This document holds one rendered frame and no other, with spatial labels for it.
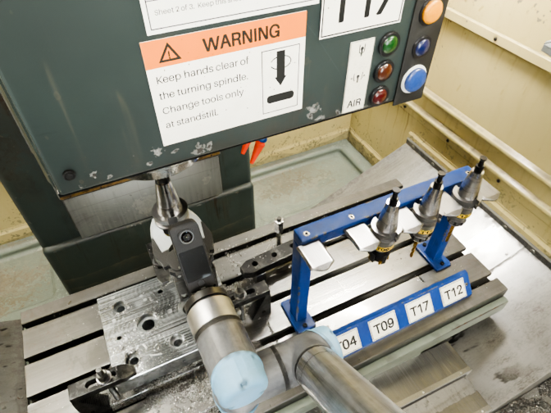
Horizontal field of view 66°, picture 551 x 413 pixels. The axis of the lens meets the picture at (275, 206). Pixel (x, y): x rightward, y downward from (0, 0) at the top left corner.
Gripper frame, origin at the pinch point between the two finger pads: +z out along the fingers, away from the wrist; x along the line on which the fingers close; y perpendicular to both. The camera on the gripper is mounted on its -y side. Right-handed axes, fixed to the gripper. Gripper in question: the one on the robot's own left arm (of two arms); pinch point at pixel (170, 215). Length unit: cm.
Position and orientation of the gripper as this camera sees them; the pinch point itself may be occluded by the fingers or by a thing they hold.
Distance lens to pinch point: 81.1
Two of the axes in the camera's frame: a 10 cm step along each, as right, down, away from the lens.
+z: -4.4, -6.5, 6.2
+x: 9.0, -3.1, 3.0
